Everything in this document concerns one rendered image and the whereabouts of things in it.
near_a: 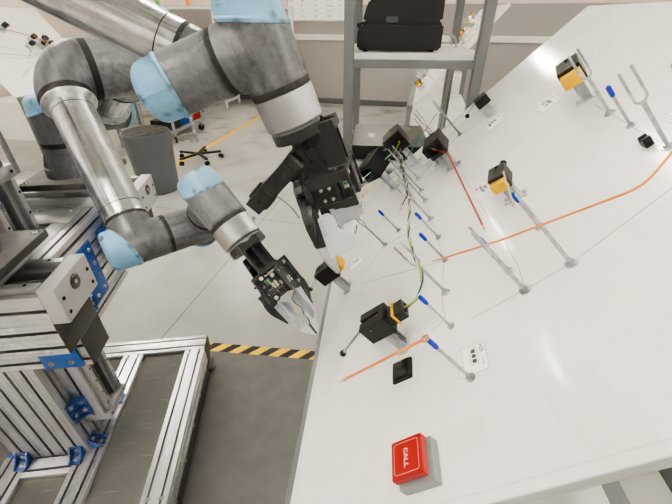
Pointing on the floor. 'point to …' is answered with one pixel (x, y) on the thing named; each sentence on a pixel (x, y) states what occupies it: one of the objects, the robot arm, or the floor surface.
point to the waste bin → (152, 155)
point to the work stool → (197, 142)
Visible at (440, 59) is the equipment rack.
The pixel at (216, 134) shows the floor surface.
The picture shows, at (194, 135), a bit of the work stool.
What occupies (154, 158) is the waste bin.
